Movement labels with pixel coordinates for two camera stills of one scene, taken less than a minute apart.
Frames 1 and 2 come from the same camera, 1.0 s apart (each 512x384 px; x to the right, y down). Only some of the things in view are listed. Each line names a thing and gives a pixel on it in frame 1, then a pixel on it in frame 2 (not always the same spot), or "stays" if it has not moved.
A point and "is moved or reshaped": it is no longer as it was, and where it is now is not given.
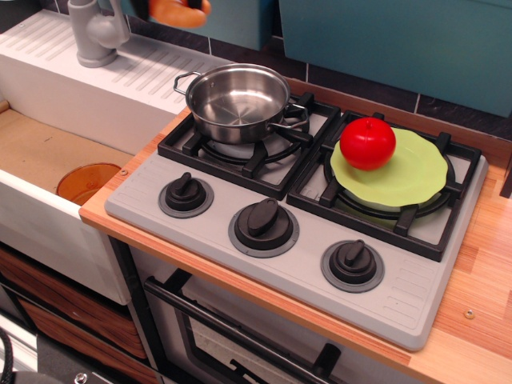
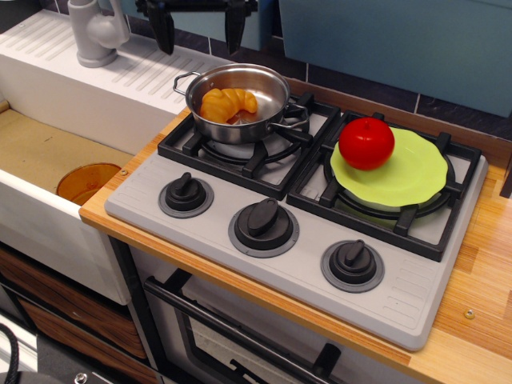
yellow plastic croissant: x=179 y=13 is moved or reshaped
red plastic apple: x=368 y=143 stays
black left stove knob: x=186 y=198 stays
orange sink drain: x=80 y=183 stays
